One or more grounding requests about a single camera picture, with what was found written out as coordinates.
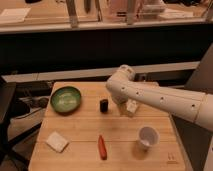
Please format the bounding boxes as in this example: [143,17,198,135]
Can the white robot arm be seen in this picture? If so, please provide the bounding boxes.
[106,65,213,171]

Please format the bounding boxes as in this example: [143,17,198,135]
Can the black eraser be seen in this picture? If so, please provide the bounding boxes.
[100,99,109,113]

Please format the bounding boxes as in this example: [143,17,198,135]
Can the white plastic bottle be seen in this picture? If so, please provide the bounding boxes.
[126,100,138,117]

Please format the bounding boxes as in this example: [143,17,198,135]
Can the green bowl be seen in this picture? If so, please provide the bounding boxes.
[50,86,81,113]

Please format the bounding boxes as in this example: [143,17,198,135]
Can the orange carrot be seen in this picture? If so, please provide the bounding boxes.
[98,135,107,160]

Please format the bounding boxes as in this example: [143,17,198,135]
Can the white cup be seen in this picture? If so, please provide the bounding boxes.
[138,126,159,150]

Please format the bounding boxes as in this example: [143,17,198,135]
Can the white sponge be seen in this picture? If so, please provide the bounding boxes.
[46,132,69,153]

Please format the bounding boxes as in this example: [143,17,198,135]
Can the black chair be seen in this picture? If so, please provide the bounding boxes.
[0,76,41,170]

